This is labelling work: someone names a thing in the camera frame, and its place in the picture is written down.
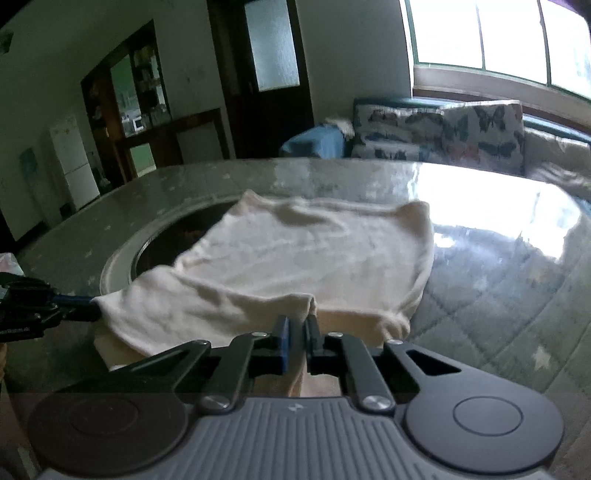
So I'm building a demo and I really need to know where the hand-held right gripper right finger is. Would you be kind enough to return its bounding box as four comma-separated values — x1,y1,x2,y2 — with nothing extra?
305,315,462,413

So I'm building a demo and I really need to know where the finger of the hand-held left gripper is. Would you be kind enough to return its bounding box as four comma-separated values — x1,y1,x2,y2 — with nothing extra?
51,296,102,323

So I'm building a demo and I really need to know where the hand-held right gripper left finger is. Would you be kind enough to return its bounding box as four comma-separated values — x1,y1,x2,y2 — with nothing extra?
115,316,291,414

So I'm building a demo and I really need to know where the cream cloth garment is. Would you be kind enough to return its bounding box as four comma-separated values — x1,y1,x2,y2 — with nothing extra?
92,189,435,398

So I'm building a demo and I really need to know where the round black induction cooktop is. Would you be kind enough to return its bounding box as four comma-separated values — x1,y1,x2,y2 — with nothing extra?
99,196,245,296

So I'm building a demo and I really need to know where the white refrigerator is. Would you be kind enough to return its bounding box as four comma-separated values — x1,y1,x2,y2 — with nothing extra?
48,115,101,210

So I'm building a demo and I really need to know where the dark wooden shelf cabinet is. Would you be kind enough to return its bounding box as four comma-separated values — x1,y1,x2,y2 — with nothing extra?
81,21,227,185

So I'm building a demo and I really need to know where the blue blanket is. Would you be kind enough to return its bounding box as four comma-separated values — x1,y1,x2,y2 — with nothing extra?
279,124,347,158

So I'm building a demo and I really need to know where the small beige cloth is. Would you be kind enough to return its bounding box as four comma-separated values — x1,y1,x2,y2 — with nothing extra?
325,117,354,139

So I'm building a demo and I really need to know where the dark wooden glass door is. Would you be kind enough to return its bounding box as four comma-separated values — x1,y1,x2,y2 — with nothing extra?
208,0,315,160

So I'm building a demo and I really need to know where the long butterfly print pillow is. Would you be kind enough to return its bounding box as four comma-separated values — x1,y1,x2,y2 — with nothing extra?
353,104,446,162

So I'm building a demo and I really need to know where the square butterfly print pillow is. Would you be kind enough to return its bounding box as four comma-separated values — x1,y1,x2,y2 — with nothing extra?
441,102,527,174

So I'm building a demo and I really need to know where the cream cushion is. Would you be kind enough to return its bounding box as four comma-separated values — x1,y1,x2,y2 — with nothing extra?
524,129,591,199

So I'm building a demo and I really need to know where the green framed window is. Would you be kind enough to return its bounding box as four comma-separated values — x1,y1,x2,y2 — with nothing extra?
404,0,591,100

